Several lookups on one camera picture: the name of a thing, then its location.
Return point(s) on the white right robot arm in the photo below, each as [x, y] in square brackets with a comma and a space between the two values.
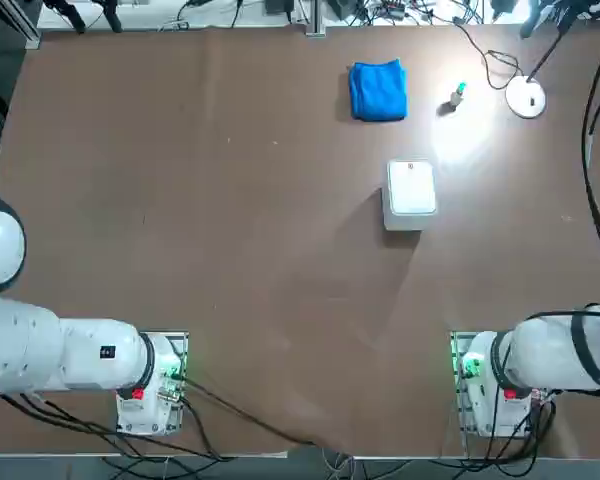
[545, 350]

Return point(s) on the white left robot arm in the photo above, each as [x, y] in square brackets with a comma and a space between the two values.
[30, 345]

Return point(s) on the white square box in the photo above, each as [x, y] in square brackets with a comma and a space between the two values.
[410, 192]

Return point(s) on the blue folded cloth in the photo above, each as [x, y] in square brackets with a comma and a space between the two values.
[378, 90]

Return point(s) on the black tripod leg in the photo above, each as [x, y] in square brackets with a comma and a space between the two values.
[72, 15]
[112, 17]

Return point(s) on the aluminium frame post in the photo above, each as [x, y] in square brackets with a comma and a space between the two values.
[315, 20]

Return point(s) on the aluminium frame rail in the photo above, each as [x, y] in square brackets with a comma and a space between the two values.
[27, 30]

